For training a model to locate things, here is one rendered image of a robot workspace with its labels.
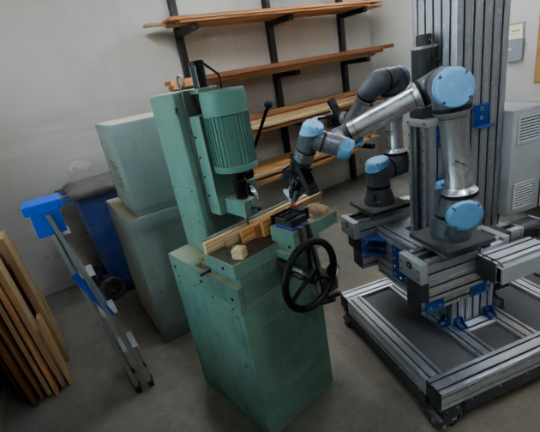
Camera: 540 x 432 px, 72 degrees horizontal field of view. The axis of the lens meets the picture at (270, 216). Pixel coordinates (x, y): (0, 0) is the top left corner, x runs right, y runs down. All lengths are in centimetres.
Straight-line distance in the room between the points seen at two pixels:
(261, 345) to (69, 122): 264
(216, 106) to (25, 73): 241
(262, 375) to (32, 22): 307
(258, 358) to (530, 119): 149
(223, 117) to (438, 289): 106
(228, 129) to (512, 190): 126
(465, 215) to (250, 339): 92
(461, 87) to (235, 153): 77
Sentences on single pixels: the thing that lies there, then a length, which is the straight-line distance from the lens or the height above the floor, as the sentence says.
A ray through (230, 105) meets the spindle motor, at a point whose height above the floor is 145.
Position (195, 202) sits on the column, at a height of 106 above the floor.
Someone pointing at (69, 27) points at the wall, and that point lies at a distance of 370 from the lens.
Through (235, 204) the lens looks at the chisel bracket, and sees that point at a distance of 155.
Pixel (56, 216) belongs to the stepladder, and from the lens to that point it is 195.
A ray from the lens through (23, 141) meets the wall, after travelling 362.
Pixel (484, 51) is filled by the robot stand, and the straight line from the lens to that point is 177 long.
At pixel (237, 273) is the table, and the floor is 86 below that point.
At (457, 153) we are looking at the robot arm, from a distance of 136.
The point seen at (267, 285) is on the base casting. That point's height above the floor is 75.
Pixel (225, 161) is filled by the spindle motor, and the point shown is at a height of 125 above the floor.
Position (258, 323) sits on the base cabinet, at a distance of 157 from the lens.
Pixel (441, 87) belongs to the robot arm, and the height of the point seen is 141.
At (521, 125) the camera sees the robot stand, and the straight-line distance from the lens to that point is 189.
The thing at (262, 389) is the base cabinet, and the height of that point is 29.
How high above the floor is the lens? 154
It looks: 21 degrees down
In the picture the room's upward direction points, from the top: 10 degrees counter-clockwise
